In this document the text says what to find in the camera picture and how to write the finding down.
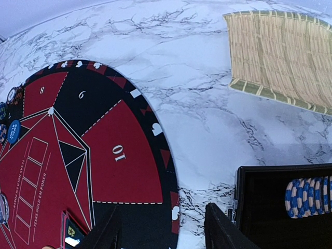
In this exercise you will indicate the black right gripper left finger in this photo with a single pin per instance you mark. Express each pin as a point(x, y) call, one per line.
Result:
point(106, 234)

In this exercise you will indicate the chip stack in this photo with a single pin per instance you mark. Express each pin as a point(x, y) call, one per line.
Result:
point(14, 95)

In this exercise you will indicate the triangular all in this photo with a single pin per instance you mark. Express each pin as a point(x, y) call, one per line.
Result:
point(72, 233)

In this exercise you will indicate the blue white chip row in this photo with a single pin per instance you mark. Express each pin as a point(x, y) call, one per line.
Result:
point(307, 197)

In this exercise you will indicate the round red black poker mat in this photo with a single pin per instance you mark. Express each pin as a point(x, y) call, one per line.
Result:
point(89, 141)

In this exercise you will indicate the blue chips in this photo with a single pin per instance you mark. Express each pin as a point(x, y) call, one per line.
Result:
point(3, 132)

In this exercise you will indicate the green chips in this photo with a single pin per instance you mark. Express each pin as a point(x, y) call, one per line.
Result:
point(3, 110)

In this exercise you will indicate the blue small blind button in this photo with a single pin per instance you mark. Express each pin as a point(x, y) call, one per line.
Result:
point(13, 132)

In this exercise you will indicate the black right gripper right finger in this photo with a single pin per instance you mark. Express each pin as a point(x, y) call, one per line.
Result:
point(220, 232)

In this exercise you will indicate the black poker set case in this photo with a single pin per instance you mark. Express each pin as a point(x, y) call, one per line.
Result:
point(284, 206)

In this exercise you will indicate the yellow woven bamboo mat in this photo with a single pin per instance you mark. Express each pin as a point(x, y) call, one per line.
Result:
point(282, 56)

